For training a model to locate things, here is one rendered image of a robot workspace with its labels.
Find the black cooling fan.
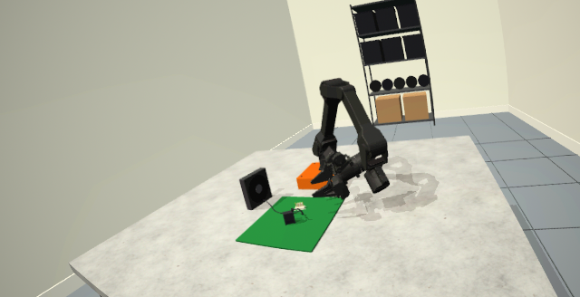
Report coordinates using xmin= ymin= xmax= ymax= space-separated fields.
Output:
xmin=239 ymin=168 xmax=273 ymax=210

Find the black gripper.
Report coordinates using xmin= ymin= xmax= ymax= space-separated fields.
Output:
xmin=311 ymin=155 xmax=362 ymax=200

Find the green circuit board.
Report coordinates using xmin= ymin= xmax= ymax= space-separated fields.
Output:
xmin=236 ymin=196 xmax=343 ymax=253

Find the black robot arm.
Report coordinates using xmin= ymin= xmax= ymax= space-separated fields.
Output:
xmin=312 ymin=78 xmax=390 ymax=193

